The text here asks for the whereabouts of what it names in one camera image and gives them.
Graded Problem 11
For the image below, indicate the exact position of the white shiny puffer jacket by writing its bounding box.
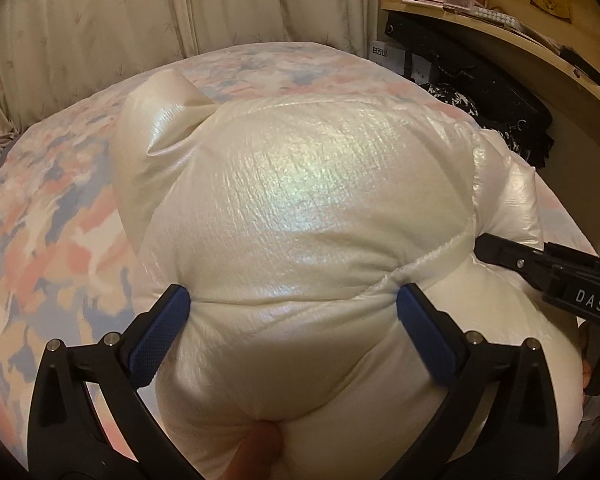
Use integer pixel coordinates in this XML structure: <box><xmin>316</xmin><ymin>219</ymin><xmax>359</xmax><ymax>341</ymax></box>
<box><xmin>110</xmin><ymin>70</ymin><xmax>583</xmax><ymax>479</ymax></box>

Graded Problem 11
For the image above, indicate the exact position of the person right hand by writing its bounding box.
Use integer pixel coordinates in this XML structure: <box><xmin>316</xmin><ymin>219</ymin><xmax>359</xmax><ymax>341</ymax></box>
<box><xmin>576</xmin><ymin>318</ymin><xmax>598</xmax><ymax>401</ymax></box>

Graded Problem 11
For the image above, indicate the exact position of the person left hand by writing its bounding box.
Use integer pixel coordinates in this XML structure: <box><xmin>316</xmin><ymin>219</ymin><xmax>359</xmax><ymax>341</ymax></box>
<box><xmin>222</xmin><ymin>422</ymin><xmax>284</xmax><ymax>480</ymax></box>

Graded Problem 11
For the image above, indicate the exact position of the black white patterned garment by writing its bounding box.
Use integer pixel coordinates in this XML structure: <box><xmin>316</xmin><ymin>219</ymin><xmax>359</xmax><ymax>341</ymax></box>
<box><xmin>419</xmin><ymin>76</ymin><xmax>554</xmax><ymax>169</ymax></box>

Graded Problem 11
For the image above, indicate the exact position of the pastel cat pattern bedspread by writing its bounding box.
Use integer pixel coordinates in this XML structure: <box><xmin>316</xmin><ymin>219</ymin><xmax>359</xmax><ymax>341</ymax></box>
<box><xmin>0</xmin><ymin>40</ymin><xmax>598</xmax><ymax>461</ymax></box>

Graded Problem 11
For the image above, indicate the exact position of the wooden shelf desk unit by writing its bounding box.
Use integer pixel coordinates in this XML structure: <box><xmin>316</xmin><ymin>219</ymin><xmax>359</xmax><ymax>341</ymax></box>
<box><xmin>379</xmin><ymin>0</ymin><xmax>600</xmax><ymax>151</ymax></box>

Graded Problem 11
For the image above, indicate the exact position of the cream patterned curtain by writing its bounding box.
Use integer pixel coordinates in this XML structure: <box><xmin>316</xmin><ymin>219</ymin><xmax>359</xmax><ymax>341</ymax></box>
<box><xmin>0</xmin><ymin>0</ymin><xmax>379</xmax><ymax>146</ymax></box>

